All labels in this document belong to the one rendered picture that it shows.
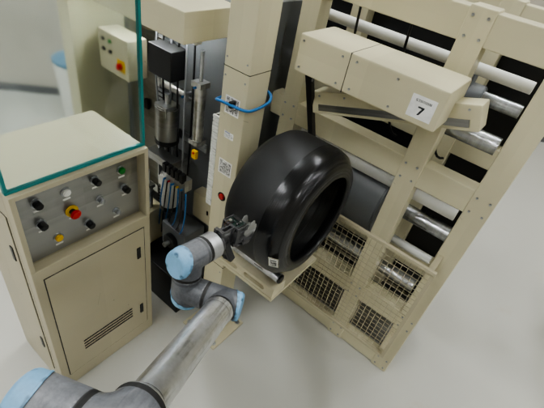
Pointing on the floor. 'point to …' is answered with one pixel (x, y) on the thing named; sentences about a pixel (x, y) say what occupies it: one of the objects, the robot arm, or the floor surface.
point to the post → (245, 135)
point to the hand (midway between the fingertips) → (252, 226)
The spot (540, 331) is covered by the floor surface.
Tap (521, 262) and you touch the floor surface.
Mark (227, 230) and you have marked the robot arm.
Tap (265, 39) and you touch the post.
